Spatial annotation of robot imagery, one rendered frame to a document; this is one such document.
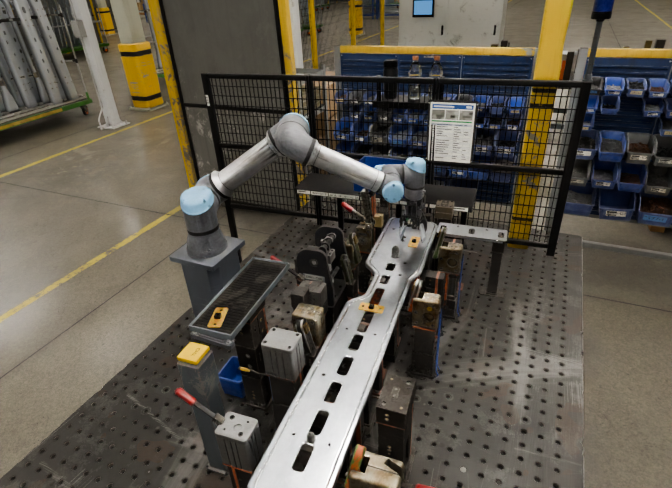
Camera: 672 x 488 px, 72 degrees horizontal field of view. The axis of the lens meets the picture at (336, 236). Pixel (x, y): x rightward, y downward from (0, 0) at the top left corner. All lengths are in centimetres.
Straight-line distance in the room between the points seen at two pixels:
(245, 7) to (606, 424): 343
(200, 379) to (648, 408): 230
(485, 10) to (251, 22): 492
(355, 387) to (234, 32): 306
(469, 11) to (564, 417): 695
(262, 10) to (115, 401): 277
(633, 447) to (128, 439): 219
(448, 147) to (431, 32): 597
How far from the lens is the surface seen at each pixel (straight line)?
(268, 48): 373
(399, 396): 128
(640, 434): 281
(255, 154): 174
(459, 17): 811
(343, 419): 127
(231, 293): 145
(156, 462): 169
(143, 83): 907
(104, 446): 180
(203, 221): 172
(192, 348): 129
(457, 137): 232
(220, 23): 395
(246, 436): 120
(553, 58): 226
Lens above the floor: 199
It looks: 30 degrees down
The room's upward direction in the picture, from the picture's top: 3 degrees counter-clockwise
